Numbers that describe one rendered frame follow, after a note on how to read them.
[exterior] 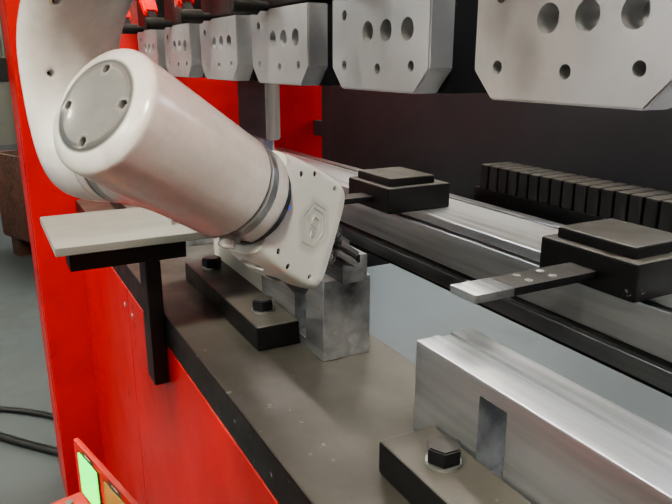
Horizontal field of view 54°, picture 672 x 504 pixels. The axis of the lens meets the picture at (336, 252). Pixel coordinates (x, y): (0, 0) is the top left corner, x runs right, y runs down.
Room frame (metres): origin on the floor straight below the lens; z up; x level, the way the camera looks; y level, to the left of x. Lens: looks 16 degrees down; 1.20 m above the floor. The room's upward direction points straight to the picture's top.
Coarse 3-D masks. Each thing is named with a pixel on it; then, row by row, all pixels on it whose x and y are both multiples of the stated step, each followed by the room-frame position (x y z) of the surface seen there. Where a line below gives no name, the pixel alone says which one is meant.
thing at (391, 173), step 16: (368, 176) 1.01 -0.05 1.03; (384, 176) 0.98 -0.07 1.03; (400, 176) 0.98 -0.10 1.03; (416, 176) 0.98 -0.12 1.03; (432, 176) 0.99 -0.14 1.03; (352, 192) 1.04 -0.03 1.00; (368, 192) 0.99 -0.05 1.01; (384, 192) 0.95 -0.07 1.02; (400, 192) 0.95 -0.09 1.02; (416, 192) 0.96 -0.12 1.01; (432, 192) 0.98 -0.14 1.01; (448, 192) 0.99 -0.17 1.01; (384, 208) 0.95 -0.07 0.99; (400, 208) 0.95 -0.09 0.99; (416, 208) 0.96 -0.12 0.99; (432, 208) 0.98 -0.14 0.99
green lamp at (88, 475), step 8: (80, 456) 0.56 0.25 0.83; (80, 464) 0.56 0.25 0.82; (88, 464) 0.55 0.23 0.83; (80, 472) 0.57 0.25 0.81; (88, 472) 0.55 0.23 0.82; (88, 480) 0.55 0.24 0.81; (96, 480) 0.54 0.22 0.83; (88, 488) 0.55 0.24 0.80; (96, 488) 0.54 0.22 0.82; (88, 496) 0.56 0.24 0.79; (96, 496) 0.54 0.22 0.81
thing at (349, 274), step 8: (360, 256) 0.68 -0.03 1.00; (360, 264) 0.68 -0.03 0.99; (328, 272) 0.70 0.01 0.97; (336, 272) 0.69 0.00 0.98; (344, 272) 0.67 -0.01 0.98; (352, 272) 0.68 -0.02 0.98; (360, 272) 0.68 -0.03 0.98; (344, 280) 0.67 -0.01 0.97; (352, 280) 0.68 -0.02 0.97; (360, 280) 0.68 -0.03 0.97
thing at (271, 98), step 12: (240, 84) 0.95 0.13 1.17; (252, 84) 0.90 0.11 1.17; (264, 84) 0.87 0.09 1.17; (276, 84) 0.88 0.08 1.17; (240, 96) 0.95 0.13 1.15; (252, 96) 0.91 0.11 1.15; (264, 96) 0.87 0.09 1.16; (276, 96) 0.87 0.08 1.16; (240, 108) 0.95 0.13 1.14; (252, 108) 0.91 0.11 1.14; (264, 108) 0.87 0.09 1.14; (276, 108) 0.87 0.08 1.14; (240, 120) 0.95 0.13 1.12; (252, 120) 0.91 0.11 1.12; (264, 120) 0.87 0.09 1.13; (276, 120) 0.87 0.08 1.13; (252, 132) 0.91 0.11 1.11; (264, 132) 0.87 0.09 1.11; (276, 132) 0.87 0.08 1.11; (264, 144) 0.90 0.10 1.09
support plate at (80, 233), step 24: (48, 216) 0.86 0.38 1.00; (72, 216) 0.86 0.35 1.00; (96, 216) 0.86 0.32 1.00; (120, 216) 0.86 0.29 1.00; (144, 216) 0.86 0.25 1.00; (48, 240) 0.77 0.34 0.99; (72, 240) 0.74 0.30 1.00; (96, 240) 0.74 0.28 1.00; (120, 240) 0.74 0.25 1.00; (144, 240) 0.75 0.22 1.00; (168, 240) 0.76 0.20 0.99
